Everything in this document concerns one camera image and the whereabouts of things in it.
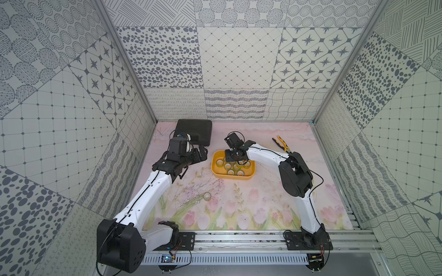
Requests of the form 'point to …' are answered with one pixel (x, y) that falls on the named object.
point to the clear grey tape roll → (240, 173)
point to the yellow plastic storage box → (223, 169)
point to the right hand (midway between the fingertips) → (231, 157)
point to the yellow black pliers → (285, 148)
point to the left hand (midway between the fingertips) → (198, 149)
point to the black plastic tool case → (200, 131)
